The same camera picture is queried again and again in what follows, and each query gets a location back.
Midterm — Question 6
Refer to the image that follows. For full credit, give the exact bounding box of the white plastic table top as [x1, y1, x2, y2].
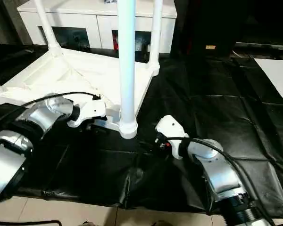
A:
[0, 46, 161, 140]

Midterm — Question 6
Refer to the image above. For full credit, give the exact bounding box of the black mat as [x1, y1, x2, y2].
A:
[0, 43, 283, 217]

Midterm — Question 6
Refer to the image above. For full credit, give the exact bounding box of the black speaker with yellow label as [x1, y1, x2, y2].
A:
[171, 0, 237, 60]

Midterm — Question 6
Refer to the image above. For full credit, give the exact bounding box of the white cabinet with glass doors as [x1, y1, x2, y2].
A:
[17, 0, 178, 57]

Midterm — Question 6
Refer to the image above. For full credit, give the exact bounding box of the white side table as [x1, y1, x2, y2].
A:
[253, 57, 283, 107]

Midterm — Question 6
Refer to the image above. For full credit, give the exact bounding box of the grey curtain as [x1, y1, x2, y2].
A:
[0, 0, 36, 46]

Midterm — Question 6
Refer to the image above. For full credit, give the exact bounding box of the brown low console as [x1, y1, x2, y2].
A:
[234, 41, 283, 59]

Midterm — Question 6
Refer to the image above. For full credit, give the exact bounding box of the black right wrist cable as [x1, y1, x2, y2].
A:
[165, 137, 278, 226]

